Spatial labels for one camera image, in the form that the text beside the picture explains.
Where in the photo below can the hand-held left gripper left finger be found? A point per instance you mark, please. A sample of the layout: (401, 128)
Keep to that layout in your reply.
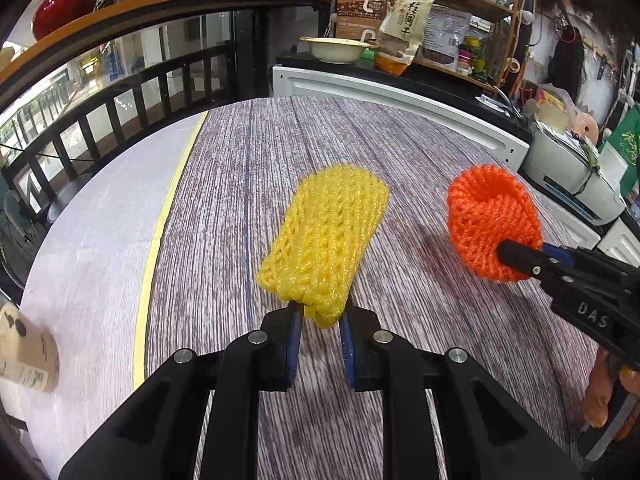
(294, 345)

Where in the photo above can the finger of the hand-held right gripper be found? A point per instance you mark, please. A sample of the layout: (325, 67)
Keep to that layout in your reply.
(560, 255)
(525, 260)

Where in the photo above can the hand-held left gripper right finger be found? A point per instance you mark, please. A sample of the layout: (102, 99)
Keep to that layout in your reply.
(349, 350)

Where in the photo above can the orange foam net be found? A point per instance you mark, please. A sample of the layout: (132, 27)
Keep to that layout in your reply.
(490, 220)

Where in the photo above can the yellow foam net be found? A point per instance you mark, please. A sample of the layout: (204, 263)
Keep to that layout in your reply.
(325, 240)

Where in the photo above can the person's right hand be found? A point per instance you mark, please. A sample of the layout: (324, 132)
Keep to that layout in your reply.
(597, 395)

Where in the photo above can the white printer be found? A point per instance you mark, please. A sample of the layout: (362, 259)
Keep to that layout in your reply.
(560, 170)

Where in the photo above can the green tote bag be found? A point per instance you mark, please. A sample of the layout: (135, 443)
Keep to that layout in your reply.
(627, 150)

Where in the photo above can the peach round object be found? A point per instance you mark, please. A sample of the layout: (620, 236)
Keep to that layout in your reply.
(582, 124)

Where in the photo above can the pink plastic bag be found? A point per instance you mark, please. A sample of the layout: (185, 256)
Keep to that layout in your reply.
(555, 97)

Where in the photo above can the grey foil packet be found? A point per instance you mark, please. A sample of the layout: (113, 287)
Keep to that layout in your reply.
(447, 30)

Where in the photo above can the kraft snack bag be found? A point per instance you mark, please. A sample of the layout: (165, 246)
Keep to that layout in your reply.
(402, 25)

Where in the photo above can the brown paper coffee cup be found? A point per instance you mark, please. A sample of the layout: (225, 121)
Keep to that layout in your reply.
(25, 355)

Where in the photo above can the cream bowl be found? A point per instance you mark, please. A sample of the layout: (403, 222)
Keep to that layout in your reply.
(335, 52)

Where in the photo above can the brown carton box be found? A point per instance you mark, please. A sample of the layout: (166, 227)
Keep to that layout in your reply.
(352, 10)

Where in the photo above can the black railing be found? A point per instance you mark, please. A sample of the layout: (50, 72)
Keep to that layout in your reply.
(75, 125)

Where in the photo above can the wooden ledge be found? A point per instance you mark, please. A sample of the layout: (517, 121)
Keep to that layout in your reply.
(150, 7)

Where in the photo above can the red vase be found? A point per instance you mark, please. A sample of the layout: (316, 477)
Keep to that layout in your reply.
(65, 2)

